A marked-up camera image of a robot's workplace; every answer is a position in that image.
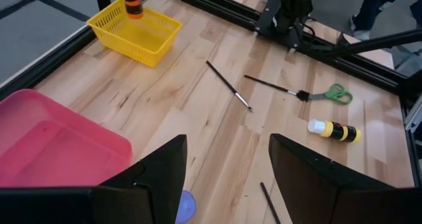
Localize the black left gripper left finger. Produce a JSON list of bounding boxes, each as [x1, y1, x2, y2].
[[0, 134, 188, 224]]

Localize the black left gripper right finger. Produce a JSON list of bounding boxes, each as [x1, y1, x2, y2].
[[268, 132, 422, 224]]

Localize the purple paint bottle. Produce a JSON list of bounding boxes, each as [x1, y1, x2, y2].
[[175, 190, 198, 224]]

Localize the black paintbrush tan tip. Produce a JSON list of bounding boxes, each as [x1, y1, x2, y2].
[[259, 182, 282, 224]]

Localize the yellow paint bottle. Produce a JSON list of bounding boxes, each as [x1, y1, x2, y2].
[[307, 119, 363, 144]]

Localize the green handled scissors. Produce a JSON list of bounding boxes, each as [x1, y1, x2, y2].
[[308, 83, 353, 105]]

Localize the black paintbrush black bristles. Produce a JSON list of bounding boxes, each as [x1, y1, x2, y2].
[[243, 74, 311, 102]]

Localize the thin black paintbrush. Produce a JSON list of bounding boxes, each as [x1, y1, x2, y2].
[[206, 60, 254, 113]]

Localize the orange paint bottle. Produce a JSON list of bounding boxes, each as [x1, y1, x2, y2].
[[121, 0, 144, 20]]

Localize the pink plastic tray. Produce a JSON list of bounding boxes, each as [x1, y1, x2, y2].
[[0, 88, 133, 188]]

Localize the yellow plastic basket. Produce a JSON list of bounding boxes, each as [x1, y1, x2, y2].
[[86, 0, 183, 69]]

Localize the black triangular plastic piece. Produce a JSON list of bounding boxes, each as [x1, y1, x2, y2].
[[335, 32, 352, 46]]

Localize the person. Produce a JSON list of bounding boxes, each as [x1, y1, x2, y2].
[[349, 0, 409, 41]]

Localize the black aluminium frame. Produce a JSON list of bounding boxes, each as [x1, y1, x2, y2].
[[0, 0, 422, 188]]

